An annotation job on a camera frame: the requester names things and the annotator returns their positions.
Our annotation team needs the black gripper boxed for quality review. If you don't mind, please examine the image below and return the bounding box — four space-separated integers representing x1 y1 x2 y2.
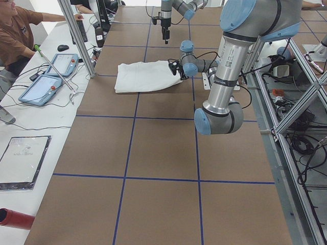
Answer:
161 18 171 44
177 64 189 80

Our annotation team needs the white long-sleeve printed shirt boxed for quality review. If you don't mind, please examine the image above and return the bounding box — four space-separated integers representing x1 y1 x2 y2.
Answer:
114 61 182 93

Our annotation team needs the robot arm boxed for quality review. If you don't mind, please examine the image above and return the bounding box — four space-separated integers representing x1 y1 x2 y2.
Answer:
152 0 208 44
180 1 302 135

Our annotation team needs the dark device with label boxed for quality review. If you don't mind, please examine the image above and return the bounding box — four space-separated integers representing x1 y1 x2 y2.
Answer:
95 26 105 47

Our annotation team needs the black keyboard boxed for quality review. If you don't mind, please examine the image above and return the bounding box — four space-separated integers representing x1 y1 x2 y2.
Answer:
76 20 88 42

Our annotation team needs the black computer mouse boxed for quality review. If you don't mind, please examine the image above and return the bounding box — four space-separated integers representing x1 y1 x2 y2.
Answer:
57 44 69 52

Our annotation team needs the blue teach pendant far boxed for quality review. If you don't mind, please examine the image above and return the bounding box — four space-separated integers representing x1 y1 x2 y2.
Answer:
51 54 79 78

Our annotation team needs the blue teach pendant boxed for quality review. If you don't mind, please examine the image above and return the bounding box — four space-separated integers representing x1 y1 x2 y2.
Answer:
18 75 62 106
51 54 79 78

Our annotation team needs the metal grabber stick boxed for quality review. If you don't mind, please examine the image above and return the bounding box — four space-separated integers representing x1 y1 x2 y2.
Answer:
34 44 85 106

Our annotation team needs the blue teach pendant near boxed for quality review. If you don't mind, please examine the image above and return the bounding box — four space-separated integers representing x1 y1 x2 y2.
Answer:
18 75 62 106

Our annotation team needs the seated person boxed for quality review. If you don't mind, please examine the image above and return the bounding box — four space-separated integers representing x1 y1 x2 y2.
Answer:
0 0 85 97

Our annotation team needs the plastic bagged document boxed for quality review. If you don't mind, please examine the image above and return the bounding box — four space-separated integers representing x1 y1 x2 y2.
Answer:
1 135 52 191

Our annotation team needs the red cylinder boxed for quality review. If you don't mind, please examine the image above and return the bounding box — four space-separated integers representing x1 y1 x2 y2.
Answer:
1 208 35 230

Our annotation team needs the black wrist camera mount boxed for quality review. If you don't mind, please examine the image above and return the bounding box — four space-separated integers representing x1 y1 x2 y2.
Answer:
168 59 179 76
151 16 161 25

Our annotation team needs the black braided left cable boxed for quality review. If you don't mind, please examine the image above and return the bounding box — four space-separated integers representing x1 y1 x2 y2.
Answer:
191 51 221 62

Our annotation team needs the floor cable bundle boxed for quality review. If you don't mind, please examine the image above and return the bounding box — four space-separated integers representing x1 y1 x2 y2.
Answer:
260 71 327 194

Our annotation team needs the aluminium frame rail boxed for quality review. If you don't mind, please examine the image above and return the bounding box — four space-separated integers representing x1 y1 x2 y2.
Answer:
244 33 326 244

